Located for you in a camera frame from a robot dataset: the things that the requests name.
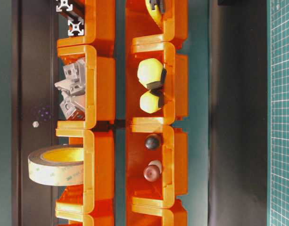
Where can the black rack stand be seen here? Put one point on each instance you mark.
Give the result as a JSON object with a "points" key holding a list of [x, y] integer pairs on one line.
{"points": [[34, 106]]}

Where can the yellow black screwdriver short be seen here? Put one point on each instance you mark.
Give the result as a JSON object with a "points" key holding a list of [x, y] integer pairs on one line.
{"points": [[153, 100]]}

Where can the yellow black screwdriver long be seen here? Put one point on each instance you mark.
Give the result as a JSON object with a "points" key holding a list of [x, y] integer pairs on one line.
{"points": [[151, 73]]}

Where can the upper orange bin with tape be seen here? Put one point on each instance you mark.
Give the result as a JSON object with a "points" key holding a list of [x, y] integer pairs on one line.
{"points": [[97, 190]]}

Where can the lower orange bin yellow screwdrivers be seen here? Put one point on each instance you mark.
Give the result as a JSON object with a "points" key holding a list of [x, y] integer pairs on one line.
{"points": [[175, 89]]}

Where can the lower orange bin with knife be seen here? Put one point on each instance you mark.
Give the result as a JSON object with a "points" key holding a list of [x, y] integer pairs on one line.
{"points": [[140, 28]]}

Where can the white double-sided tape roll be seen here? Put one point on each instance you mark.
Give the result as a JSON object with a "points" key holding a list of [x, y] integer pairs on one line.
{"points": [[60, 165]]}

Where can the yellow utility knife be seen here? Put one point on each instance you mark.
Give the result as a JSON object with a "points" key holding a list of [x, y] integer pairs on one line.
{"points": [[156, 9]]}

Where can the upper orange bin with profiles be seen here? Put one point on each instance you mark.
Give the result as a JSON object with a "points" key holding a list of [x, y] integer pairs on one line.
{"points": [[99, 26]]}

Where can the black aluminium profile front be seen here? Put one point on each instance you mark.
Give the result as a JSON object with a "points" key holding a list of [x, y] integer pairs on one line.
{"points": [[76, 28]]}

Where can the black aluminium profile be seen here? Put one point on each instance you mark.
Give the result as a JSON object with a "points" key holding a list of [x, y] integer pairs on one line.
{"points": [[76, 28], [71, 8]]}

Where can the black aluminium profile rear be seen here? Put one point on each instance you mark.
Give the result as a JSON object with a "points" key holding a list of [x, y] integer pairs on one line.
{"points": [[71, 8]]}

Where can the green cutting mat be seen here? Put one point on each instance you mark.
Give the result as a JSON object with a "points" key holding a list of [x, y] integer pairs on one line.
{"points": [[278, 83]]}

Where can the black handle tool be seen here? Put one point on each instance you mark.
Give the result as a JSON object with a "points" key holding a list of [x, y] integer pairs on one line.
{"points": [[153, 141]]}

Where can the lower orange bin dark handles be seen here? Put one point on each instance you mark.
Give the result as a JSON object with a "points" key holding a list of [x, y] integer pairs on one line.
{"points": [[173, 154]]}

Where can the red white handle tool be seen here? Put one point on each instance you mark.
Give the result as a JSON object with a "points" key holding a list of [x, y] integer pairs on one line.
{"points": [[153, 171]]}

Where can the grey corner bracket middle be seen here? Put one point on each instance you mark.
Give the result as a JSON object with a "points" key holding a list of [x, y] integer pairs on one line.
{"points": [[73, 87]]}

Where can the grey corner bracket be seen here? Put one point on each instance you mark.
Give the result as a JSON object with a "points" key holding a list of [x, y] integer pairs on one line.
{"points": [[73, 87], [73, 108], [76, 70]]}

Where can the grey corner bracket bottom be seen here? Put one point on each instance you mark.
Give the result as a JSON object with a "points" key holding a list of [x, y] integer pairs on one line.
{"points": [[73, 108]]}

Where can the grey corner bracket top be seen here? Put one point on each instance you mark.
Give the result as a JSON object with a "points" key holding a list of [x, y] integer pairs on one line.
{"points": [[76, 70]]}

